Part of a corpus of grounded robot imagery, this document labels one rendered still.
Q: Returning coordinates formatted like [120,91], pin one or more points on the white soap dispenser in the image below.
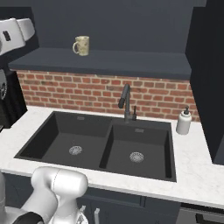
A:
[183,122]

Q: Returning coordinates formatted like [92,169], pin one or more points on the black double sink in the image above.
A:
[87,140]

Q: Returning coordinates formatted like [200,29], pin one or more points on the black sink tap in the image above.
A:
[126,100]

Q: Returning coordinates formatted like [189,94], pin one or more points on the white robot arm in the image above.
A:
[58,186]

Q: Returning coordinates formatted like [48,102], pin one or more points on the dark blue wall shelf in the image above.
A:
[116,62]

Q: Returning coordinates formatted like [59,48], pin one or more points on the beige patterned mug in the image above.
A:
[82,45]

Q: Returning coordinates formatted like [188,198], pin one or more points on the dark blue tall cabinet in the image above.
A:
[207,87]

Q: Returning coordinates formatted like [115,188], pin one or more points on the grey dishwasher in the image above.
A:
[201,214]

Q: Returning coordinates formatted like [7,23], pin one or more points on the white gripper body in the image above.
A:
[27,28]

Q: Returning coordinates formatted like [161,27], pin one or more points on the dark blue cupboard door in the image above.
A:
[16,189]
[122,214]
[87,207]

